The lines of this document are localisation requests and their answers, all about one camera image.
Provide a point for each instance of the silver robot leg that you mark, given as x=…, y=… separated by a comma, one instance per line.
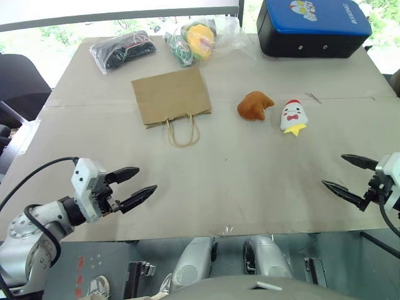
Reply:
x=268, y=256
x=193, y=259

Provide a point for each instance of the yellow burger plush toy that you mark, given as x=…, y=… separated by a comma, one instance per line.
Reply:
x=200, y=40

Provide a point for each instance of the green item in plastic wrap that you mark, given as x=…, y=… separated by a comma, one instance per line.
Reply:
x=179, y=51

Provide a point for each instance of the white plush toy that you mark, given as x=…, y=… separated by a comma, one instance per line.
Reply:
x=293, y=115

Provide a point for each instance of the brown plush toy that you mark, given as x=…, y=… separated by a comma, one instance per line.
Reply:
x=253, y=106

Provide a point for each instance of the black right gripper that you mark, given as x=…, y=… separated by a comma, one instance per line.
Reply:
x=378, y=186

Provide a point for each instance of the blue and black case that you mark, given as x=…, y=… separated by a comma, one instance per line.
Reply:
x=312, y=28

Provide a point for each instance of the black office chair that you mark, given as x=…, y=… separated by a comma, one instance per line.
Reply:
x=22, y=84

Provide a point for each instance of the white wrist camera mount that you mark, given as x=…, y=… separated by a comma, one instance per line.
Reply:
x=84, y=175
x=390, y=164

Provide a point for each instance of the silver robot left leg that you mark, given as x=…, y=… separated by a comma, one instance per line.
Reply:
x=193, y=259

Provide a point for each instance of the grey robot torso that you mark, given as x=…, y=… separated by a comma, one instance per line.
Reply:
x=250, y=289

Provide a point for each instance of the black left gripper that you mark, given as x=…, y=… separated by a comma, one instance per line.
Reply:
x=103, y=193

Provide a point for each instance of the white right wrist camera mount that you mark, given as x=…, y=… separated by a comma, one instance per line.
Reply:
x=390, y=164

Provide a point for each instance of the clear plastic bag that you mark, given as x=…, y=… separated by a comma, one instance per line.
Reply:
x=231, y=37

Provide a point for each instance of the grey window frame rail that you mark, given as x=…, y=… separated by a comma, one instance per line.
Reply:
x=109, y=15

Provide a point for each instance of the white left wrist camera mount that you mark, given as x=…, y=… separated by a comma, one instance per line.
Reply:
x=84, y=175

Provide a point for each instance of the silver robot right leg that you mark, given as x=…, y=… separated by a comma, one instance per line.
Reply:
x=268, y=256

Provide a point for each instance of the white sneaker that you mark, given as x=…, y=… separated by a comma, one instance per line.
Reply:
x=99, y=286

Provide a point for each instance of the black garment in plastic bag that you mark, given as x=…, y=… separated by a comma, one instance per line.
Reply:
x=123, y=50

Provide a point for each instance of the black metal table bracket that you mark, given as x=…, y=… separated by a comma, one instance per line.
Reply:
x=137, y=278
x=315, y=270

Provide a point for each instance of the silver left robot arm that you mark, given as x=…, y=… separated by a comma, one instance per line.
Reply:
x=22, y=237

